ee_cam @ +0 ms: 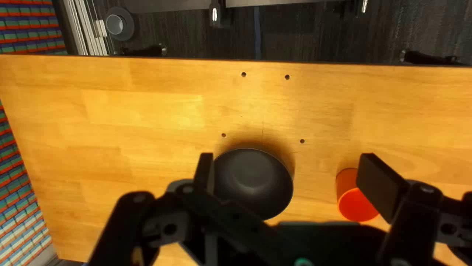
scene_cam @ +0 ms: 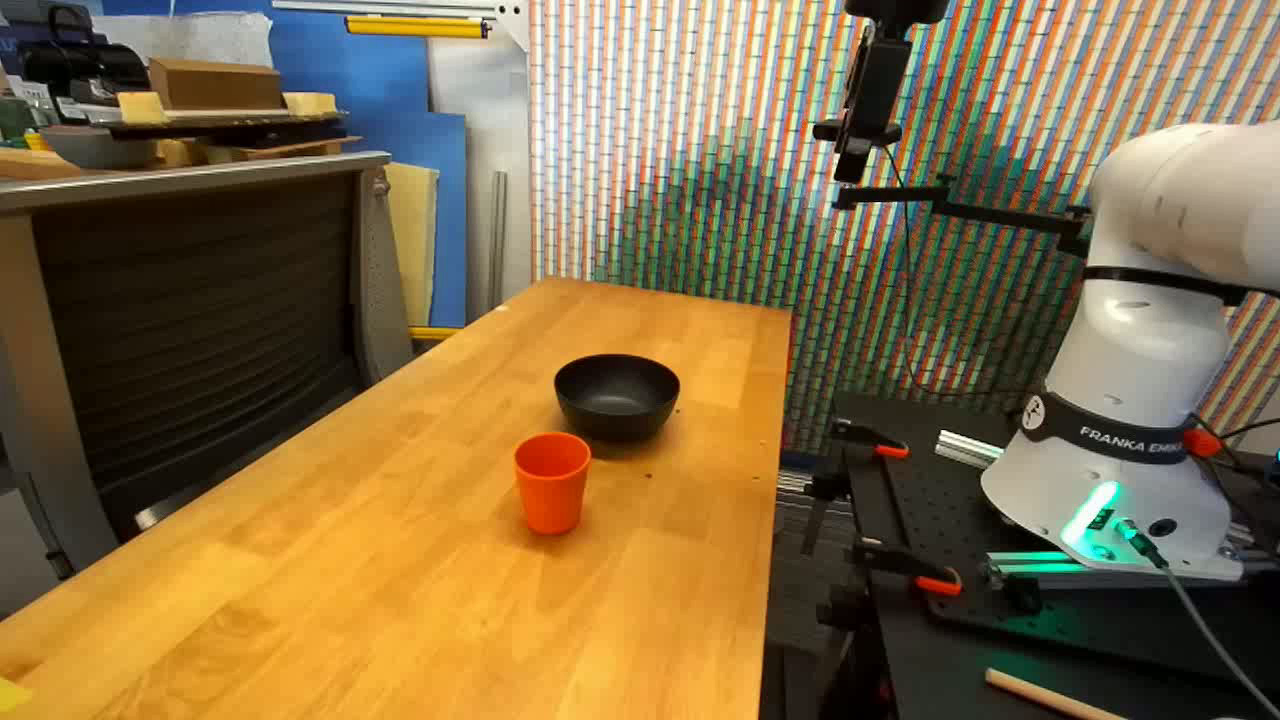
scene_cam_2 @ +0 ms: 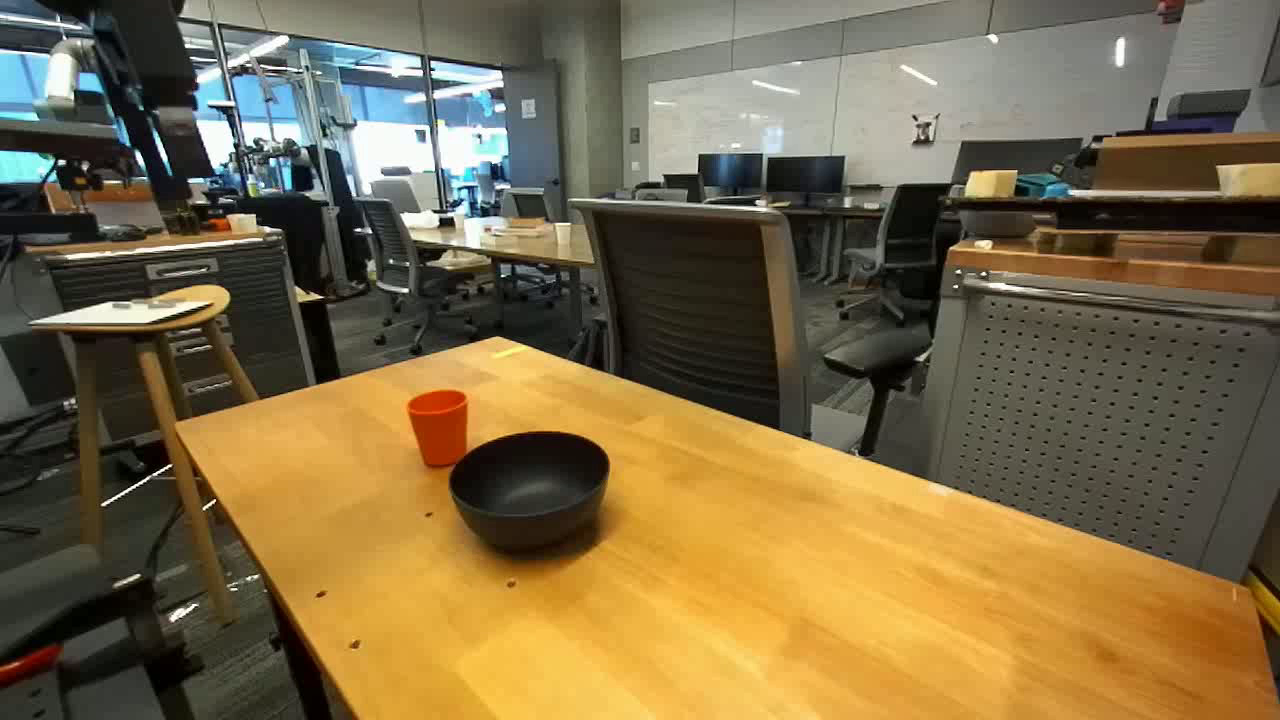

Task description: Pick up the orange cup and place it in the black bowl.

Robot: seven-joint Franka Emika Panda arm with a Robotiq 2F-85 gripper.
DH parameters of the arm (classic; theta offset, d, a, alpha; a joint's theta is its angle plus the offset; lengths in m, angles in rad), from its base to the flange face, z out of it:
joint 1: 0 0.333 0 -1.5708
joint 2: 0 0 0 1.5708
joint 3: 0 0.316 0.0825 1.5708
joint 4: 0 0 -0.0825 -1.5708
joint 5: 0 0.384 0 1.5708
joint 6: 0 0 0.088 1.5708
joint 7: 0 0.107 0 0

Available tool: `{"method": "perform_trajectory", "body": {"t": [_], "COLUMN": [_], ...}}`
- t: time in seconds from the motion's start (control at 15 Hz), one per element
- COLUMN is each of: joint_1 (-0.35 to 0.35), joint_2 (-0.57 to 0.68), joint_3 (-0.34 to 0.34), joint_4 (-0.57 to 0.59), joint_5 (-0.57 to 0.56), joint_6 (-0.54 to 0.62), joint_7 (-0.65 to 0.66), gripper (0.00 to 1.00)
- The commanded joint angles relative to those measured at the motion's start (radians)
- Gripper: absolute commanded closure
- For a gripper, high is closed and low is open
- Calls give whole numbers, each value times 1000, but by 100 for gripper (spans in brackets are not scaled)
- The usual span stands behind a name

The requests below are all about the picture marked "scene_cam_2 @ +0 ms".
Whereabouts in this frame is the grey mesh office chair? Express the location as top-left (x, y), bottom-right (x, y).
top-left (572, 195), bottom-right (811, 439)

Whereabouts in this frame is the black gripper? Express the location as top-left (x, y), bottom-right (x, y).
top-left (78, 0), bottom-right (217, 232)

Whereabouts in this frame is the white flat board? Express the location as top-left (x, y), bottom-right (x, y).
top-left (26, 292), bottom-right (217, 337)

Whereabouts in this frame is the black computer monitor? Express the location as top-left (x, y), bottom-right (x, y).
top-left (696, 146), bottom-right (769, 204)
top-left (762, 153), bottom-right (848, 204)

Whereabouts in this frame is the wooden shelf unit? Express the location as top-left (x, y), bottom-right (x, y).
top-left (941, 127), bottom-right (1280, 301)

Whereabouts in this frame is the black bowl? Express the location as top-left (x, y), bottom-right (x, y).
top-left (449, 429), bottom-right (611, 556)

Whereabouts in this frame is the grey drawer cabinet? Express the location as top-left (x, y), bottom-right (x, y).
top-left (25, 227), bottom-right (319, 442)

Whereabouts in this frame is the wooden stool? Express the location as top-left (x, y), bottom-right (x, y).
top-left (33, 281), bottom-right (262, 626)

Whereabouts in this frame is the wall whiteboard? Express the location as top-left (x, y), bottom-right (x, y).
top-left (642, 12), bottom-right (1183, 192)

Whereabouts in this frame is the orange plastic cup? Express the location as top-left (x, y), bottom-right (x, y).
top-left (402, 388), bottom-right (472, 470)

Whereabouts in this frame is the red tool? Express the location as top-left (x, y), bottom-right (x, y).
top-left (0, 638), bottom-right (67, 693)

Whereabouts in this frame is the dark flat screen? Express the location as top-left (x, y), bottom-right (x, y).
top-left (948, 136), bottom-right (1086, 189)

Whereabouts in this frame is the black office desk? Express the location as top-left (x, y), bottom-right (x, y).
top-left (777, 192), bottom-right (892, 286)

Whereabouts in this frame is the tan foam block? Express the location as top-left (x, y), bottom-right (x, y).
top-left (960, 165), bottom-right (1024, 204)
top-left (1211, 161), bottom-right (1280, 199)

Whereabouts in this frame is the yellow strip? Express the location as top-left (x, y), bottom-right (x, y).
top-left (1243, 570), bottom-right (1280, 638)

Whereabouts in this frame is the black office chair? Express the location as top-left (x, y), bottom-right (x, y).
top-left (821, 179), bottom-right (956, 460)

